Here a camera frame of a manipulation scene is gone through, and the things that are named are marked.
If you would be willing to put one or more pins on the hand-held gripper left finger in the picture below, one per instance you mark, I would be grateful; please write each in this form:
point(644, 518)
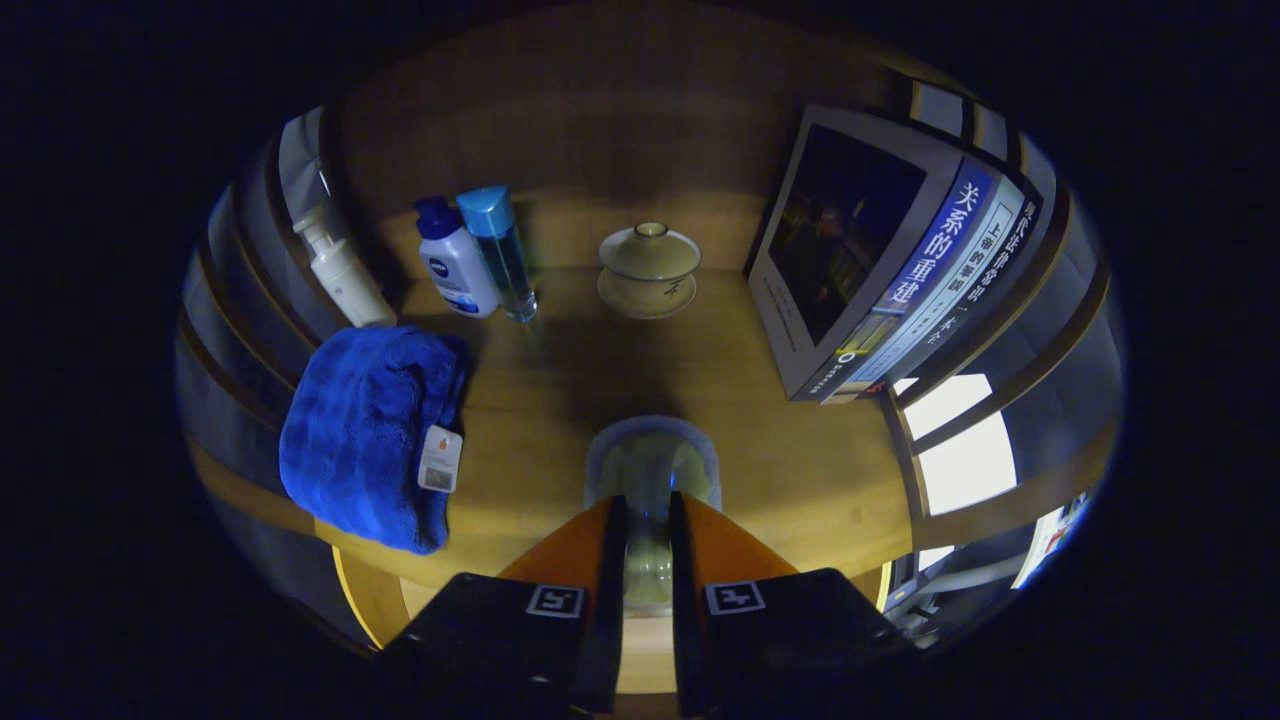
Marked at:
point(500, 640)

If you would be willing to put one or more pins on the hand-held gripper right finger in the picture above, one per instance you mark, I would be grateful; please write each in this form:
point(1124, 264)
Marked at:
point(780, 640)

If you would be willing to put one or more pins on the green and white brush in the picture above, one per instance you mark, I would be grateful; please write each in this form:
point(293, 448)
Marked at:
point(650, 465)

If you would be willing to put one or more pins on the wooden countertop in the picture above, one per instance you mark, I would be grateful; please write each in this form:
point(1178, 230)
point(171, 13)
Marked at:
point(760, 450)

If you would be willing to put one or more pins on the wooden cabinet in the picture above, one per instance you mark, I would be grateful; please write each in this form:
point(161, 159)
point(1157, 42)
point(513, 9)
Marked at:
point(600, 100)

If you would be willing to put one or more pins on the blue folded towel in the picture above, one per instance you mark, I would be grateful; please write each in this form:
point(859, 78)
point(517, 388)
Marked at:
point(360, 430)

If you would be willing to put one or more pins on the white bottle dark blue cap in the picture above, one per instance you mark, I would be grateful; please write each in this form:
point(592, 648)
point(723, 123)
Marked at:
point(455, 270)

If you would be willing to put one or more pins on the white pump bottle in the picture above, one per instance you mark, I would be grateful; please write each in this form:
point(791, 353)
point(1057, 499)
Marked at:
point(350, 285)

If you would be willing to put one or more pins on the clear bottle teal cap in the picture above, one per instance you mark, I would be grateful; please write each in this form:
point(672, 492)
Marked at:
point(500, 250)

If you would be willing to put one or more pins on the beige lidded tea cup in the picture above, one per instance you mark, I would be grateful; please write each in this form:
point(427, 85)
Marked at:
point(650, 265)

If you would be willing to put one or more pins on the light grey spine book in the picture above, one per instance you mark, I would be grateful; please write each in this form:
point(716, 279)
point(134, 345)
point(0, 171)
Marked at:
point(960, 285)

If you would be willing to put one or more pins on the blue spine book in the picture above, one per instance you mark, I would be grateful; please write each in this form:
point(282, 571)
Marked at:
point(850, 230)

